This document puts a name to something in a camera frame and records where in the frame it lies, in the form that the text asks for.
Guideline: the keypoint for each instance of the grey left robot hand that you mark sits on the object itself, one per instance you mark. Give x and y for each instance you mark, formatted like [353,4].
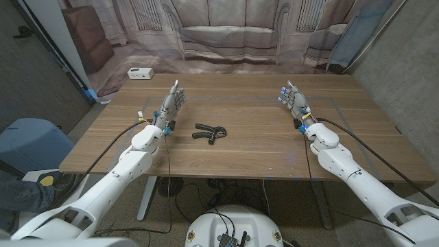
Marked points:
[167,106]

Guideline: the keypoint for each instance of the white pedal platform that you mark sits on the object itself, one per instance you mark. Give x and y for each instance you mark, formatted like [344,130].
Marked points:
[32,175]

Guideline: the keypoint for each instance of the black grip strengthener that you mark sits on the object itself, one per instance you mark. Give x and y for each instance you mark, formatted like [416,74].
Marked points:
[210,132]

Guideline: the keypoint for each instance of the blue leaning panel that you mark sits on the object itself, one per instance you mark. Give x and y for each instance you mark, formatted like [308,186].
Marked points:
[356,34]

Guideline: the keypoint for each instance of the white robot chest plate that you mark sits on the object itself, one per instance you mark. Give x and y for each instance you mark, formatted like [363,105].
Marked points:
[68,243]

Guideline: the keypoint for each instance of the yellow foot pedal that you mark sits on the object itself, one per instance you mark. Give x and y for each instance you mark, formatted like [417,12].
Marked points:
[47,180]

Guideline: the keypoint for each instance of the grey tape outline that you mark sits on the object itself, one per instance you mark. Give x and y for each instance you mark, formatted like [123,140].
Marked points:
[240,98]

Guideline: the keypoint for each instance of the person's leg in jeans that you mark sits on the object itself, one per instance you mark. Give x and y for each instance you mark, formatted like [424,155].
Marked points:
[20,195]

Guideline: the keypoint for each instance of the printed living room backdrop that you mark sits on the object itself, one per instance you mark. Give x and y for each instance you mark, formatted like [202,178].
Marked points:
[226,34]

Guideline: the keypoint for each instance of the blue tape piece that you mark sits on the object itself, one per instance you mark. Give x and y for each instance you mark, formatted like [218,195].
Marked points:
[91,93]

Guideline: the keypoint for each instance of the black device with antenna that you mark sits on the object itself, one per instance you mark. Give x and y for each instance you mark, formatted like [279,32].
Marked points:
[229,240]

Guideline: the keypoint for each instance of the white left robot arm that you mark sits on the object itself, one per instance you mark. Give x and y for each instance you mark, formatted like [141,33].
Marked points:
[113,182]

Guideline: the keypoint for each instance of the white table leg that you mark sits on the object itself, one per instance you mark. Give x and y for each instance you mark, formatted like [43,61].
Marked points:
[147,199]

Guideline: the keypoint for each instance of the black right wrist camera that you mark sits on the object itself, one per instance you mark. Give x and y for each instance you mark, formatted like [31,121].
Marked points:
[297,124]

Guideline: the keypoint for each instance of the white power box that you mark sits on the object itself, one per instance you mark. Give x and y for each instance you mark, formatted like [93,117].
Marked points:
[140,73]

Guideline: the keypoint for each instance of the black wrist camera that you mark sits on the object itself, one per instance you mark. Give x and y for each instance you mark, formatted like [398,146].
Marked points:
[297,124]
[171,126]

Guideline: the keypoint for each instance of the white robot torso base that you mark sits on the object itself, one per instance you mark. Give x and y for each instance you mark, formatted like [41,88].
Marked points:
[240,223]

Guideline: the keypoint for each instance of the black round fan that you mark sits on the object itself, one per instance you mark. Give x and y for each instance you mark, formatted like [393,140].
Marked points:
[170,187]

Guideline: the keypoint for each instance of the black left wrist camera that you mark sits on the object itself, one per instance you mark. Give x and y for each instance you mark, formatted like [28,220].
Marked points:
[171,126]

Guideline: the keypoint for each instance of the grey table leg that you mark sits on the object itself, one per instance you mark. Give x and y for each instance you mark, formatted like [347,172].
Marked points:
[322,206]

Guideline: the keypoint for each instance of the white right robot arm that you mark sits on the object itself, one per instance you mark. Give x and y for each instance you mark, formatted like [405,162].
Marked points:
[360,182]

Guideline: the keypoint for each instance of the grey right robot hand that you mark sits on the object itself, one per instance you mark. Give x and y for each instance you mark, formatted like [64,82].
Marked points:
[299,103]

